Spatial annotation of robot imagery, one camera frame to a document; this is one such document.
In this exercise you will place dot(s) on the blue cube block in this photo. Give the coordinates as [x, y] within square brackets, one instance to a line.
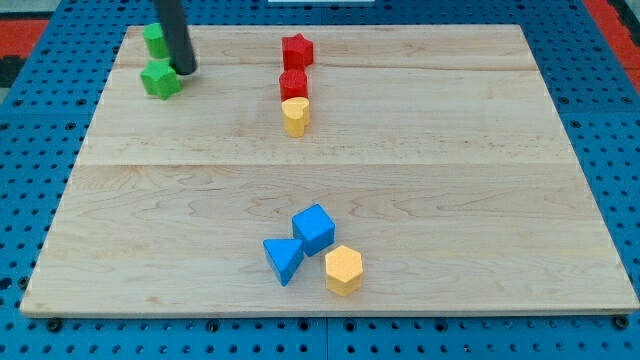
[315, 228]

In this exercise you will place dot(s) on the yellow heart block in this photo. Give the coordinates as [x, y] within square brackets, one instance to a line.
[296, 115]

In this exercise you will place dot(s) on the blue triangle block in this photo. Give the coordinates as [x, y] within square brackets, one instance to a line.
[284, 256]

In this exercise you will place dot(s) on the yellow hexagon block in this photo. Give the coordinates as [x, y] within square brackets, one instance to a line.
[344, 270]

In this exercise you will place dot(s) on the red cylinder block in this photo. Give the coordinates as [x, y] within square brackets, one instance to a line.
[293, 83]

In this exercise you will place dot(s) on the light wooden board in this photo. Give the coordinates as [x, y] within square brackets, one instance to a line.
[436, 150]

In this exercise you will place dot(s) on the red star block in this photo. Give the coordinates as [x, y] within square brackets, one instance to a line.
[297, 52]

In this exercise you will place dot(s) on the green star block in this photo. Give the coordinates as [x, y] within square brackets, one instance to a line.
[160, 79]

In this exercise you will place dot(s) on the green block behind stick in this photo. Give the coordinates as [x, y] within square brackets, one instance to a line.
[155, 42]

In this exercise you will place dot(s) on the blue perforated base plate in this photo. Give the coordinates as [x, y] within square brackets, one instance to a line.
[49, 107]

